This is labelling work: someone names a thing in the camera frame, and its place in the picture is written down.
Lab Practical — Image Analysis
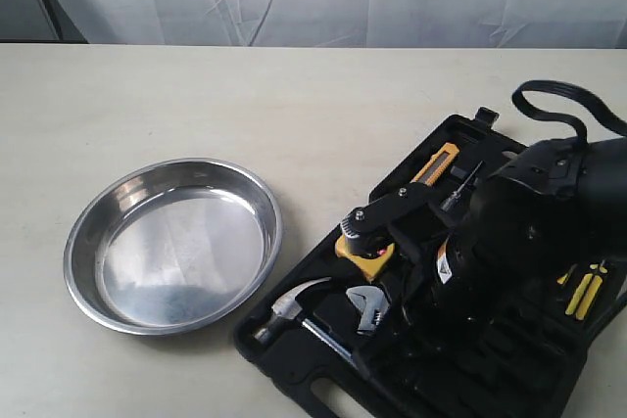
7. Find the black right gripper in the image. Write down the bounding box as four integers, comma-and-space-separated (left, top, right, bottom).
403, 177, 558, 340

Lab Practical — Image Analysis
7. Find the adjustable wrench black handle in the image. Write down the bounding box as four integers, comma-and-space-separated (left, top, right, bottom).
346, 285, 390, 336

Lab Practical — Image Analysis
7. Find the black plastic tool case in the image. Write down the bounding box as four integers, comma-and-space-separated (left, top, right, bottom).
234, 97, 626, 417

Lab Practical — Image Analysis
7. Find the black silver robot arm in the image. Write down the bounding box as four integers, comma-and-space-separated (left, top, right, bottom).
400, 139, 626, 340

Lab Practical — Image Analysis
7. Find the yellow black screwdriver left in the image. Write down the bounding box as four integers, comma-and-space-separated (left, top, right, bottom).
556, 264, 577, 286

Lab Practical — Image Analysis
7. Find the yellow black screwdriver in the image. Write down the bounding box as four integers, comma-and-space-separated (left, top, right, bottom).
564, 260, 608, 321
556, 264, 577, 286

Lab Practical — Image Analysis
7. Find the clear test pen screwdriver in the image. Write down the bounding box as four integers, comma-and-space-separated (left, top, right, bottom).
440, 161, 484, 212

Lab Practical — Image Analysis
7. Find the yellow black screwdriver right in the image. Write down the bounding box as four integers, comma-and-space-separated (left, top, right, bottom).
564, 260, 608, 321

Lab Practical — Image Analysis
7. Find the yellow utility knife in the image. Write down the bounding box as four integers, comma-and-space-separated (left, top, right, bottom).
411, 142, 459, 187

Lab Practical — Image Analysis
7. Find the yellow tape measure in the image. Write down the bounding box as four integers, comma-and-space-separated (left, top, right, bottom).
334, 235, 396, 282

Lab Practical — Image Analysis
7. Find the round stainless steel pan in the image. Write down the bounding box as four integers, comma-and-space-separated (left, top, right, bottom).
63, 159, 283, 337

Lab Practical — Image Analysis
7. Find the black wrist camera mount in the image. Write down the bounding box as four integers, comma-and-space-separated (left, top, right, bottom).
340, 182, 456, 258

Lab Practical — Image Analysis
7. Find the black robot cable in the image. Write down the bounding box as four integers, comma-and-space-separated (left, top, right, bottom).
510, 79, 627, 145

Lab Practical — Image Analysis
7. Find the claw hammer black handle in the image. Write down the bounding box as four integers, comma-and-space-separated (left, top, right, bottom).
253, 277, 358, 371

